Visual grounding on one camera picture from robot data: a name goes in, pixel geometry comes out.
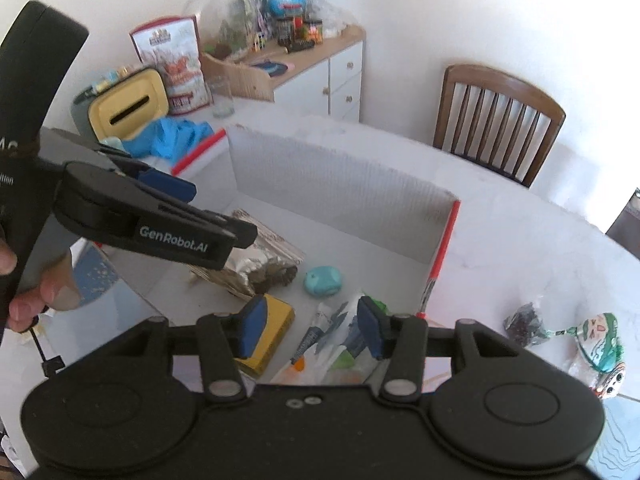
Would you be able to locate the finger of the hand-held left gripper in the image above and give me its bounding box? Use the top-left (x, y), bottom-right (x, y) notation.
top-left (159, 201), bottom-right (259, 250)
top-left (39, 126), bottom-right (198, 203)

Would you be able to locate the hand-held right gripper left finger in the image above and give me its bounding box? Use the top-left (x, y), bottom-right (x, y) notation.
top-left (117, 294), bottom-right (271, 405)

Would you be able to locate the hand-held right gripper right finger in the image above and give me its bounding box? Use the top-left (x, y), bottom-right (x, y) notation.
top-left (356, 295), bottom-right (516, 405)

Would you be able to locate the small yellow box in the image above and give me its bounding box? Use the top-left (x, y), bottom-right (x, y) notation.
top-left (235, 294), bottom-right (296, 378)

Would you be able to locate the white plastic bag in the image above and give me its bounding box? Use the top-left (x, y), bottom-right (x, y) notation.
top-left (290, 290), bottom-right (391, 386)

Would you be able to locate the silver foil bag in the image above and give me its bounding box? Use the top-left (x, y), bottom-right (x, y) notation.
top-left (190, 209), bottom-right (306, 297)

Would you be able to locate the white squeeze tube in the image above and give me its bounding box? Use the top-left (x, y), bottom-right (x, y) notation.
top-left (290, 304), bottom-right (346, 371)

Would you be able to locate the teal oval soap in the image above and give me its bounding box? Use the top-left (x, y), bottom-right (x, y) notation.
top-left (304, 266), bottom-right (343, 297)

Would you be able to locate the white cardboard box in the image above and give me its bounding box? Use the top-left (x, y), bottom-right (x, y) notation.
top-left (97, 122), bottom-right (462, 391)

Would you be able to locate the dark candy packet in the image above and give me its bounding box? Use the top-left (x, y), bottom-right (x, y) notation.
top-left (502, 302), bottom-right (553, 348)

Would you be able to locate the green haired painted face ornament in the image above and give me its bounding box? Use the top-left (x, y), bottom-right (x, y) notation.
top-left (550, 312), bottom-right (626, 373)

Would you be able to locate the white painted face ornament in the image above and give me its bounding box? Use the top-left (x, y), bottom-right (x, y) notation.
top-left (582, 360), bottom-right (628, 401)

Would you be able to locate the person's left hand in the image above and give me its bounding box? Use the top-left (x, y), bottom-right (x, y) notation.
top-left (0, 238), bottom-right (82, 334)

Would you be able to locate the blue cloth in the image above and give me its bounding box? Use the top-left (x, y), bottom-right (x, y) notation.
top-left (122, 117), bottom-right (213, 158)

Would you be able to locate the yellow lid tissue box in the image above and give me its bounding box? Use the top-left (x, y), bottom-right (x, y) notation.
top-left (72, 66), bottom-right (168, 143)

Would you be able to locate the clear drinking glass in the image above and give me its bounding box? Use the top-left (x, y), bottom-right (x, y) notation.
top-left (207, 76), bottom-right (236, 120)

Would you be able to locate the small teal yellow packet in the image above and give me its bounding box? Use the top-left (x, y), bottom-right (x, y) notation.
top-left (92, 72), bottom-right (123, 92)

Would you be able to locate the red white snack bag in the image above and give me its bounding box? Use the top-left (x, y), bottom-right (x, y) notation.
top-left (129, 16), bottom-right (211, 116)

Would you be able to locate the light wooden desk organizer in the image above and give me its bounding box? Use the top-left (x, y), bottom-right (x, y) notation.
top-left (200, 52), bottom-right (276, 103)

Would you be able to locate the blue mouse pad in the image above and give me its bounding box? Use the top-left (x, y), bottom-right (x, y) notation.
top-left (249, 59), bottom-right (292, 76)

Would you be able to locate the white sideboard cabinet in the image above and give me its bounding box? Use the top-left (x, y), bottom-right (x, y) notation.
top-left (200, 25), bottom-right (366, 123)

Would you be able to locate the blue globe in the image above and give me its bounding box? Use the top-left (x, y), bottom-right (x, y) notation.
top-left (268, 0), bottom-right (306, 18)

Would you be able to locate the clear plastic bag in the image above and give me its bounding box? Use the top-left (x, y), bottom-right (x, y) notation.
top-left (310, 0), bottom-right (361, 36)

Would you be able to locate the brown wooden chair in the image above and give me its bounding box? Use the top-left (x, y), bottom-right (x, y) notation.
top-left (432, 63), bottom-right (567, 188)

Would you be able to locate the black cord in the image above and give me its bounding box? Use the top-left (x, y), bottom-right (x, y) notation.
top-left (29, 327), bottom-right (64, 379)

